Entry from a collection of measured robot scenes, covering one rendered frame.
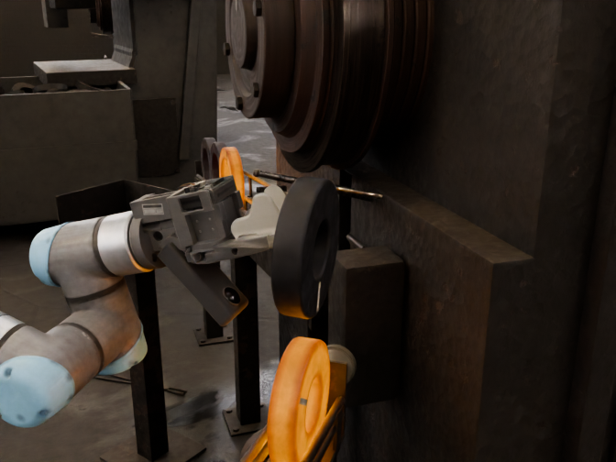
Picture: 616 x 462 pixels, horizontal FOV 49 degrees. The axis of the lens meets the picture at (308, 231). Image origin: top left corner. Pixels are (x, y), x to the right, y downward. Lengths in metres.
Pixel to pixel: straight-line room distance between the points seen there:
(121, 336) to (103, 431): 1.24
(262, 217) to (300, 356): 0.17
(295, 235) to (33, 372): 0.30
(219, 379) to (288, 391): 1.51
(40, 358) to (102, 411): 1.41
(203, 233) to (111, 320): 0.17
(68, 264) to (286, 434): 0.32
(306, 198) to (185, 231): 0.15
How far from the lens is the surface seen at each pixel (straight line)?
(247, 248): 0.73
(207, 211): 0.74
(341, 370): 0.90
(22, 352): 0.79
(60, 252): 0.86
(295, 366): 0.78
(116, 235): 0.81
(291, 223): 0.68
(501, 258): 0.84
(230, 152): 1.88
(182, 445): 1.98
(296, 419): 0.77
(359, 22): 0.96
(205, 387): 2.23
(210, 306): 0.79
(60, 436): 2.11
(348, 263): 0.99
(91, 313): 0.86
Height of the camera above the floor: 1.16
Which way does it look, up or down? 19 degrees down
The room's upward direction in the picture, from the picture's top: straight up
